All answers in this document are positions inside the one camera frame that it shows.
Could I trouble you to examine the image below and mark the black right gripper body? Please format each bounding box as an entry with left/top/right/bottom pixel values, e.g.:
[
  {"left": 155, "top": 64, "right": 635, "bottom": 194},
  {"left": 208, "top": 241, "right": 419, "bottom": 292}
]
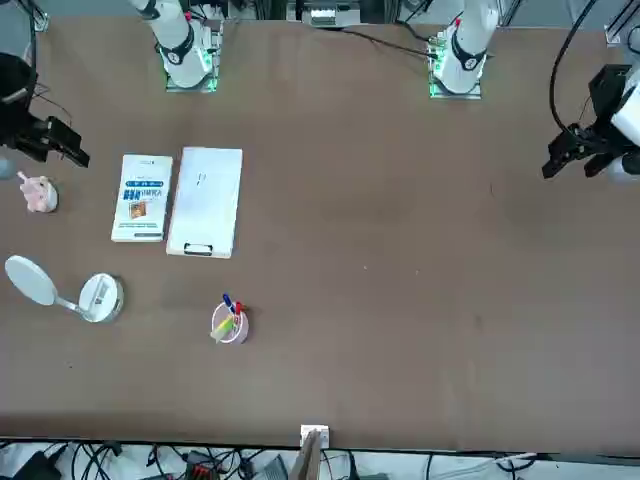
[{"left": 0, "top": 52, "right": 51, "bottom": 149}]

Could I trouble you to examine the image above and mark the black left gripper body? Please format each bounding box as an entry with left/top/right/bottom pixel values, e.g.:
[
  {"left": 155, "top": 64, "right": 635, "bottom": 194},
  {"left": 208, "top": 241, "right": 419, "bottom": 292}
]
[{"left": 574, "top": 64, "right": 632, "bottom": 149}]

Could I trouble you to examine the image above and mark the white foldable desk lamp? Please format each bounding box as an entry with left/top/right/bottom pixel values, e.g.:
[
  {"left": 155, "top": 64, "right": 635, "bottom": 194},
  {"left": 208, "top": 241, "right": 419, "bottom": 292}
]
[{"left": 4, "top": 254, "right": 125, "bottom": 324}]

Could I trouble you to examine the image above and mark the pink plush toy figurine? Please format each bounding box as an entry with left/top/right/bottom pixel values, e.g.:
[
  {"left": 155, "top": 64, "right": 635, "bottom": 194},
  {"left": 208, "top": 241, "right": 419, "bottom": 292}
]
[{"left": 17, "top": 170, "right": 59, "bottom": 214}]

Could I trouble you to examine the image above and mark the white and blue book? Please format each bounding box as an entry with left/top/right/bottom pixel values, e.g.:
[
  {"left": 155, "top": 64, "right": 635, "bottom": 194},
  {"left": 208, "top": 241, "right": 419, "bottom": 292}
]
[{"left": 110, "top": 153, "right": 175, "bottom": 244}]

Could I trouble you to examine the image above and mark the pink clipboard with black clip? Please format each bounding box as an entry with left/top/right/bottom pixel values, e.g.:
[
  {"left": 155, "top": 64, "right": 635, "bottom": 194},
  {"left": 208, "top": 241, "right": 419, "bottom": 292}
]
[{"left": 165, "top": 146, "right": 245, "bottom": 260}]

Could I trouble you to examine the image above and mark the yellow green highlighter set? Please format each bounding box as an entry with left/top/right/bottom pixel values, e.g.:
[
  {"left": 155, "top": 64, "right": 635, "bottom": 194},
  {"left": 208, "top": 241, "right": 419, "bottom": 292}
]
[{"left": 209, "top": 314, "right": 237, "bottom": 344}]

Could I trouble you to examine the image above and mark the pink pen cup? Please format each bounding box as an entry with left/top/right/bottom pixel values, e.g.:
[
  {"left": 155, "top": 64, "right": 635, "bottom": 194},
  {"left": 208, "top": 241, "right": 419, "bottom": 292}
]
[{"left": 209, "top": 299, "right": 251, "bottom": 346}]

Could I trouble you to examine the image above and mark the black power adapter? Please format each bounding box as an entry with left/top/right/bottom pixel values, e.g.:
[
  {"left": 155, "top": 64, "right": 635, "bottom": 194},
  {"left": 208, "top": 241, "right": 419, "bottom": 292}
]
[{"left": 12, "top": 449, "right": 64, "bottom": 480}]

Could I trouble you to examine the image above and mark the black and red device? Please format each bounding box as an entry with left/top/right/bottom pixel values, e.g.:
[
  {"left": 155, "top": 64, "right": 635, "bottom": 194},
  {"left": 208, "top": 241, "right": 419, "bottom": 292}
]
[{"left": 183, "top": 451, "right": 224, "bottom": 480}]

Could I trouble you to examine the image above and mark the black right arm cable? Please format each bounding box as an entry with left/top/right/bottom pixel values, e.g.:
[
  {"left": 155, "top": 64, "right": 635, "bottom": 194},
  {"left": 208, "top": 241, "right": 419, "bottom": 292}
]
[{"left": 17, "top": 0, "right": 41, "bottom": 101}]

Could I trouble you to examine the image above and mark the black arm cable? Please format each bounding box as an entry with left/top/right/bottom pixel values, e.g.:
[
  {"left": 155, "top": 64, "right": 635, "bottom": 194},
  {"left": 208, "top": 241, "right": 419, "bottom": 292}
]
[
  {"left": 17, "top": 0, "right": 41, "bottom": 101},
  {"left": 549, "top": 0, "right": 600, "bottom": 134}
]

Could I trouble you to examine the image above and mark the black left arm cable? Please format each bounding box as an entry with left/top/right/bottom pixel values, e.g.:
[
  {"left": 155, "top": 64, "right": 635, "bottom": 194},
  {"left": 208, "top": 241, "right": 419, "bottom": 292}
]
[{"left": 549, "top": 0, "right": 600, "bottom": 134}]

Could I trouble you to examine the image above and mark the aluminium frame extrusion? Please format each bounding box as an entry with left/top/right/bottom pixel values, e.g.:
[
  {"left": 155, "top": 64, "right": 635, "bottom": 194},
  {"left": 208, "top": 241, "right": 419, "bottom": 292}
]
[
  {"left": 27, "top": 0, "right": 51, "bottom": 32},
  {"left": 603, "top": 8, "right": 640, "bottom": 47}
]

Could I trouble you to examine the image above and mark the black cable across table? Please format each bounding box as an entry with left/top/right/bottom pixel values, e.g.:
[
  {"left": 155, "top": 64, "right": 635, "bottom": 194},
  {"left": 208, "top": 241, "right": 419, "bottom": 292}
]
[{"left": 337, "top": 27, "right": 437, "bottom": 59}]

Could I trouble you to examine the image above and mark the white cable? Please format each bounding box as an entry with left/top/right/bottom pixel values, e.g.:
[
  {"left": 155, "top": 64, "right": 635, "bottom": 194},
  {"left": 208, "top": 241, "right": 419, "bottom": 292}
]
[{"left": 492, "top": 451, "right": 539, "bottom": 471}]

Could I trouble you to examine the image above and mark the white table edge bracket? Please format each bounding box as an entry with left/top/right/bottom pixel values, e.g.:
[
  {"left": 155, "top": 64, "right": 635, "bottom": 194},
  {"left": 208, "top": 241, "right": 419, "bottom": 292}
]
[{"left": 299, "top": 424, "right": 332, "bottom": 449}]

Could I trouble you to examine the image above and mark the wooden camera post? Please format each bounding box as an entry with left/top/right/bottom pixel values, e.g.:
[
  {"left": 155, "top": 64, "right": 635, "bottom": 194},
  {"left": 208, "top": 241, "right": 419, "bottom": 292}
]
[{"left": 291, "top": 429, "right": 324, "bottom": 480}]

